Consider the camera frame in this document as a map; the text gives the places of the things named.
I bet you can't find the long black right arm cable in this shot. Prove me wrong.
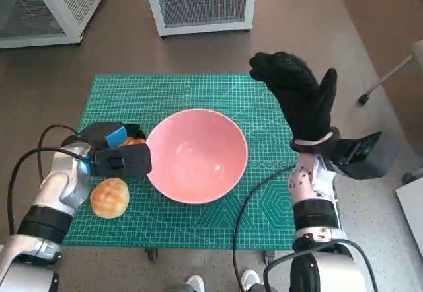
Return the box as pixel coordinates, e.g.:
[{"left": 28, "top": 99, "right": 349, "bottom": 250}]
[{"left": 232, "top": 164, "right": 300, "bottom": 292}]

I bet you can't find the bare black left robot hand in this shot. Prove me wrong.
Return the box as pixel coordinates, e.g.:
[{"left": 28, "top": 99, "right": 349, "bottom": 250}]
[{"left": 61, "top": 122, "right": 147, "bottom": 156}]

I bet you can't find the round bread bun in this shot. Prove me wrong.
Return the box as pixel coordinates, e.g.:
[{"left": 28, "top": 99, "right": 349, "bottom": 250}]
[{"left": 90, "top": 178, "right": 130, "bottom": 219}]

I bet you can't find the white board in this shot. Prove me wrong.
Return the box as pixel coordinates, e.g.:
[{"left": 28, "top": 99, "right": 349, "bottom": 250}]
[{"left": 395, "top": 178, "right": 423, "bottom": 250}]

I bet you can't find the grey chair base leg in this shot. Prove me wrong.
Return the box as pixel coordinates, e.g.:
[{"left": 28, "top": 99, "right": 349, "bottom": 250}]
[{"left": 356, "top": 40, "right": 423, "bottom": 105}]

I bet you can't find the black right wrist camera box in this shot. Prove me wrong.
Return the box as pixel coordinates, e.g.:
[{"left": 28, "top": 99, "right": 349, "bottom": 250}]
[{"left": 325, "top": 131, "right": 403, "bottom": 181}]

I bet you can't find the white wire mesh cabinet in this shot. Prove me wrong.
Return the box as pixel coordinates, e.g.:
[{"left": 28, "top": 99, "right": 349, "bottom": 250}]
[{"left": 141, "top": 0, "right": 258, "bottom": 38}]

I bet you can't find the white perforated mesh cabinet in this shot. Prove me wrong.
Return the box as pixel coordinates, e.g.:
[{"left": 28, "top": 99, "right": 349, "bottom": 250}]
[{"left": 0, "top": 0, "right": 112, "bottom": 49}]

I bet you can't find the white robot left foot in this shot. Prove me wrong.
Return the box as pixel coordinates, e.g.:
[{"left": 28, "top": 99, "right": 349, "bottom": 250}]
[{"left": 186, "top": 274, "right": 206, "bottom": 292}]

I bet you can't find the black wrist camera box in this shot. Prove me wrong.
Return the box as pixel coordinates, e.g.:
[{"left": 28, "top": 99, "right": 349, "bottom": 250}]
[
  {"left": 325, "top": 131, "right": 403, "bottom": 181},
  {"left": 88, "top": 143, "right": 153, "bottom": 177}
]

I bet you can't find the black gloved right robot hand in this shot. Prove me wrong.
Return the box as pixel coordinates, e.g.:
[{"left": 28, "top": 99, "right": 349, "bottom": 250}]
[{"left": 248, "top": 51, "right": 338, "bottom": 140}]

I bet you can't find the looped black right arm cable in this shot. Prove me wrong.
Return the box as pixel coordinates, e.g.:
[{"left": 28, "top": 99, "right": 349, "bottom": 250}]
[{"left": 263, "top": 238, "right": 379, "bottom": 292}]

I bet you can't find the green cutting mat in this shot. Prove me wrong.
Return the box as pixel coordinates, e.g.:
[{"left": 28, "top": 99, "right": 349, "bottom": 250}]
[{"left": 61, "top": 73, "right": 300, "bottom": 250}]

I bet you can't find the orange braided bread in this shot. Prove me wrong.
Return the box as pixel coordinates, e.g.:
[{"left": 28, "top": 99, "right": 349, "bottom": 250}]
[{"left": 120, "top": 135, "right": 146, "bottom": 147}]

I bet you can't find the pink bowl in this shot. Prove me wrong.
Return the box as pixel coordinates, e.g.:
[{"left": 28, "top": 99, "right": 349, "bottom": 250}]
[{"left": 145, "top": 108, "right": 249, "bottom": 205}]

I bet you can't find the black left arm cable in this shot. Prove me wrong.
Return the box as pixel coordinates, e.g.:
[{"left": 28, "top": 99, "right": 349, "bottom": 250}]
[
  {"left": 7, "top": 147, "right": 90, "bottom": 237},
  {"left": 38, "top": 125, "right": 82, "bottom": 182}
]

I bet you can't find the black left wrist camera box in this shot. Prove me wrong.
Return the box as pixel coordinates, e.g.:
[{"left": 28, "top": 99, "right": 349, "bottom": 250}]
[{"left": 88, "top": 143, "right": 153, "bottom": 177}]

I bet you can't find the white robot foot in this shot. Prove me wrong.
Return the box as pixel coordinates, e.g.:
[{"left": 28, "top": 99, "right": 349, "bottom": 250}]
[
  {"left": 240, "top": 270, "right": 260, "bottom": 292},
  {"left": 186, "top": 274, "right": 206, "bottom": 292}
]

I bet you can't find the white robot right foot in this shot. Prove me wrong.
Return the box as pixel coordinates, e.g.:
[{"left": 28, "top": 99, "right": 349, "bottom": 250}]
[{"left": 240, "top": 270, "right": 260, "bottom": 292}]

